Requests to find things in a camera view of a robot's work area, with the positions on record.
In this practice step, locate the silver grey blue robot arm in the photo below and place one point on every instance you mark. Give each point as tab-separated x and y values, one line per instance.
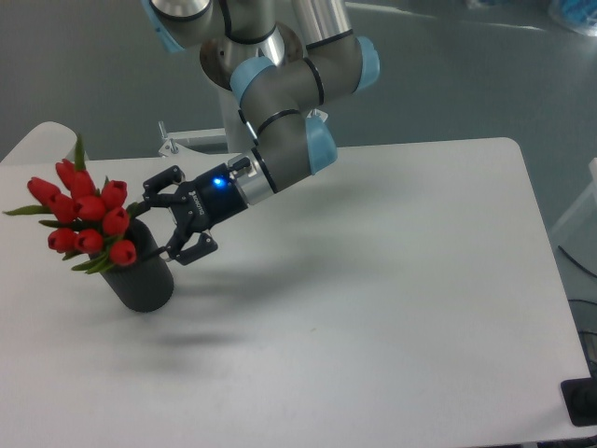
275	98

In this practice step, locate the red tulip bouquet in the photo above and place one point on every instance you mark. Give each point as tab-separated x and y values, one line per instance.
86	219

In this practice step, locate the white rounded side table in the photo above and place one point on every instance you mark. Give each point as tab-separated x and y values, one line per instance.
45	143

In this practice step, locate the blue plastic bag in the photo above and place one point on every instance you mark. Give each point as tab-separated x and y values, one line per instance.
576	15

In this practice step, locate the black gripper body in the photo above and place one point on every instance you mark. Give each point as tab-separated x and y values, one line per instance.
205	201

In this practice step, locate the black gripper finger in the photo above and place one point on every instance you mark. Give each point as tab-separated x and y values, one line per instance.
167	189
175	248

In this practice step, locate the black ribbed cylindrical vase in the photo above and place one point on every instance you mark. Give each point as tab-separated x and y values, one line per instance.
148	284

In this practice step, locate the black device at table corner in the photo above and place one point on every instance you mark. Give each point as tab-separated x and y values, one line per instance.
580	400

